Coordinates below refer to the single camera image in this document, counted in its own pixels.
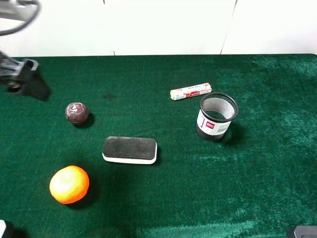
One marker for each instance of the candy stick pack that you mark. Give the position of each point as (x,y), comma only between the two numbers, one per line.
(191,91)

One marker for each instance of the black and white eraser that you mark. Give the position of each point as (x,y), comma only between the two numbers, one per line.
(130,150)

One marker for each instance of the green felt table cloth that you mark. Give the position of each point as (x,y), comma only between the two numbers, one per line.
(258,181)

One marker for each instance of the orange fruit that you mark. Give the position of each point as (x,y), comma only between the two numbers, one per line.
(69,185)

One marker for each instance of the black mesh pen cup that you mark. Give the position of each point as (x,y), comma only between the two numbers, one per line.
(217,111)

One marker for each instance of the grey object bottom right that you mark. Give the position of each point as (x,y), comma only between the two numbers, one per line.
(302,232)

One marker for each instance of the dark red carved ball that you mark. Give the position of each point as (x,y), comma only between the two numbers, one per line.
(76,113)

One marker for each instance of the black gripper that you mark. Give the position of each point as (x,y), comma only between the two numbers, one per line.
(23,78)

